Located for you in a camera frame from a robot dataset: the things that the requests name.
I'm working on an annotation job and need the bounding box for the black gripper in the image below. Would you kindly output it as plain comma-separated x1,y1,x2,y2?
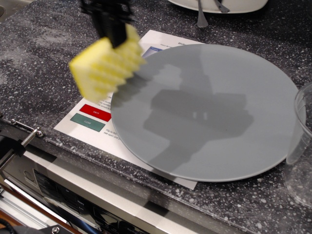
80,0,133,48

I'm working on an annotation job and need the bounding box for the yellow foam sponge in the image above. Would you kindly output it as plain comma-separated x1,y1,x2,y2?
69,24,145,103

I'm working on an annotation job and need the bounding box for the grey round plate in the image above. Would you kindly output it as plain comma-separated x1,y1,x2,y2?
111,44,298,182

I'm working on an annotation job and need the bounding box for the white dish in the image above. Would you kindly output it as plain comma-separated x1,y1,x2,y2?
169,0,268,14

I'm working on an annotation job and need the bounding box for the metal utensil in dish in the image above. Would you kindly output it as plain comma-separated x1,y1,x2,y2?
214,0,230,13

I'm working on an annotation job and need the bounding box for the stainless dishwasher control panel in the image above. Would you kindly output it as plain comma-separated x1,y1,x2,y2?
1,151,194,234

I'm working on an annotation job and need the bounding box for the clear plastic cup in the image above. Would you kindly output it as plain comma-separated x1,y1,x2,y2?
284,83,312,207

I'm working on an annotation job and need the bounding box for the black cable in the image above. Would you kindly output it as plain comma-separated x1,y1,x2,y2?
0,218,15,234

